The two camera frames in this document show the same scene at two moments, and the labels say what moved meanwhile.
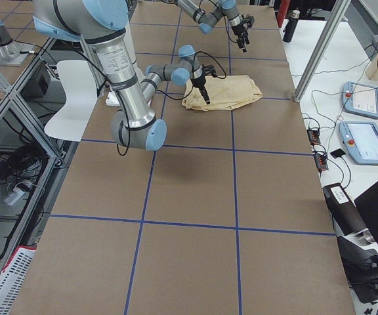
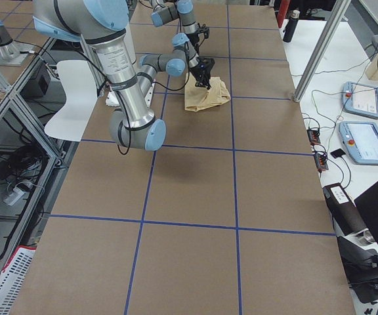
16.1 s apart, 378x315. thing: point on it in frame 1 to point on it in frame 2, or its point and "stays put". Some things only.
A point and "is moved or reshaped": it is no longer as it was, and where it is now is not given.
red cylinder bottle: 283,7 stays put
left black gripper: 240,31 to 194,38
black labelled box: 346,216 stays put
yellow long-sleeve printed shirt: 224,92 is moved or reshaped
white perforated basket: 5,289 stays put
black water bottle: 291,26 stays put
